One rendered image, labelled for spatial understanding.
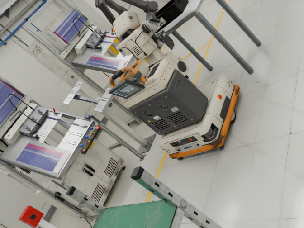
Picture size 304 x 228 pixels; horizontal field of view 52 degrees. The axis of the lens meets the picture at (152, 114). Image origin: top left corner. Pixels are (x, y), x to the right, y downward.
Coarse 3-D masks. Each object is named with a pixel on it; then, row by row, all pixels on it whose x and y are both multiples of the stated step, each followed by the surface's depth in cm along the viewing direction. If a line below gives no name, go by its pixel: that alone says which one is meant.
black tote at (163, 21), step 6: (174, 0) 276; (180, 0) 265; (186, 0) 270; (168, 6) 283; (174, 6) 261; (180, 6) 263; (162, 12) 290; (168, 12) 267; (174, 12) 265; (180, 12) 263; (162, 18) 274; (168, 18) 272; (174, 18) 270; (162, 24) 280
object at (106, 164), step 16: (96, 144) 356; (80, 160) 338; (96, 160) 350; (112, 160) 362; (64, 176) 322; (80, 176) 333; (96, 176) 344; (112, 176) 356; (64, 192) 318; (96, 192) 338; (64, 208) 362; (80, 208) 338
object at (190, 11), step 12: (192, 0) 295; (216, 0) 294; (192, 12) 267; (228, 12) 298; (168, 24) 308; (180, 24) 279; (204, 24) 270; (240, 24) 304; (180, 36) 346; (216, 36) 274; (252, 36) 309; (192, 48) 352; (228, 48) 279; (204, 60) 360; (240, 60) 284; (252, 72) 290
